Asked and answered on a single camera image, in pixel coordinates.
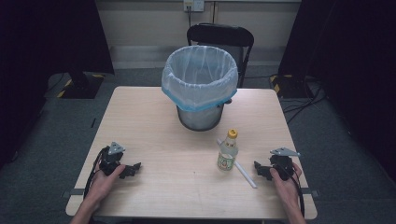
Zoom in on white wall socket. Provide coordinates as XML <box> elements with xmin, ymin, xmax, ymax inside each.
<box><xmin>182</xmin><ymin>0</ymin><xmax>205</xmax><ymax>13</ymax></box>

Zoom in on person's right hand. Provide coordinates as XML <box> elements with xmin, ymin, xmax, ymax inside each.
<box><xmin>269</xmin><ymin>161</ymin><xmax>304</xmax><ymax>210</ymax></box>

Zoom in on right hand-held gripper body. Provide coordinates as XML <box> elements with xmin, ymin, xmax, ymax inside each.
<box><xmin>268</xmin><ymin>147</ymin><xmax>302</xmax><ymax>182</ymax></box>

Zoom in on grey table frame bracket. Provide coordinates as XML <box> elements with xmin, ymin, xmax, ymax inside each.
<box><xmin>300</xmin><ymin>188</ymin><xmax>321</xmax><ymax>201</ymax></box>
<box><xmin>61</xmin><ymin>188</ymin><xmax>87</xmax><ymax>200</ymax></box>

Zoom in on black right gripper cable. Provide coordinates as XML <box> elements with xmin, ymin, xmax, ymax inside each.
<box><xmin>278</xmin><ymin>162</ymin><xmax>305</xmax><ymax>218</ymax></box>

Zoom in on black cables on floor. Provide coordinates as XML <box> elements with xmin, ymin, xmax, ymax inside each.
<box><xmin>281</xmin><ymin>78</ymin><xmax>329</xmax><ymax>125</ymax></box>

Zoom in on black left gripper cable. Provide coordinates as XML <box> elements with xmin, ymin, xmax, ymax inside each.
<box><xmin>82</xmin><ymin>147</ymin><xmax>109</xmax><ymax>200</ymax></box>

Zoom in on black folding chair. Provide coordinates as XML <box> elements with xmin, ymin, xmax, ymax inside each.
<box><xmin>186</xmin><ymin>22</ymin><xmax>255</xmax><ymax>89</ymax></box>

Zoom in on translucent blue-edged bin liner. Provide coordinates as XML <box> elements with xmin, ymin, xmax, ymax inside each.
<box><xmin>161</xmin><ymin>45</ymin><xmax>239</xmax><ymax>113</ymax></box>

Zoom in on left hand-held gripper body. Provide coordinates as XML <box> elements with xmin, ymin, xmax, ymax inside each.
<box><xmin>98</xmin><ymin>141</ymin><xmax>126</xmax><ymax>177</ymax></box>

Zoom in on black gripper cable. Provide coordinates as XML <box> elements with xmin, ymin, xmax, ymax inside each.
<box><xmin>82</xmin><ymin>147</ymin><xmax>109</xmax><ymax>200</ymax></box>
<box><xmin>278</xmin><ymin>162</ymin><xmax>305</xmax><ymax>218</ymax></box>

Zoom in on black stand base with hazard tape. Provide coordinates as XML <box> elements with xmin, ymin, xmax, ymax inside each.
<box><xmin>269</xmin><ymin>74</ymin><xmax>316</xmax><ymax>100</ymax></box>
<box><xmin>56</xmin><ymin>70</ymin><xmax>106</xmax><ymax>100</ymax></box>

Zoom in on clear bottle with yellow cap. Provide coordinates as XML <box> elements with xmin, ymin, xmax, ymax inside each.
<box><xmin>216</xmin><ymin>128</ymin><xmax>240</xmax><ymax>173</ymax></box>

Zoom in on person's left hand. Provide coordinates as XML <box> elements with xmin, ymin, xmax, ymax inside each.
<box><xmin>88</xmin><ymin>163</ymin><xmax>127</xmax><ymax>207</ymax></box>

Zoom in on metal mesh trash bin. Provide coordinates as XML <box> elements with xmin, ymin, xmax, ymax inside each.
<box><xmin>176</xmin><ymin>104</ymin><xmax>225</xmax><ymax>133</ymax></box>

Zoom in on black curtain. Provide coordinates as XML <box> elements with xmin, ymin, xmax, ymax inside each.
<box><xmin>0</xmin><ymin>0</ymin><xmax>115</xmax><ymax>169</ymax></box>
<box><xmin>277</xmin><ymin>0</ymin><xmax>396</xmax><ymax>183</ymax></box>

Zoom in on white plastic straw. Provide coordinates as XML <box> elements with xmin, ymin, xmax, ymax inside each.
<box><xmin>216</xmin><ymin>138</ymin><xmax>259</xmax><ymax>189</ymax></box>

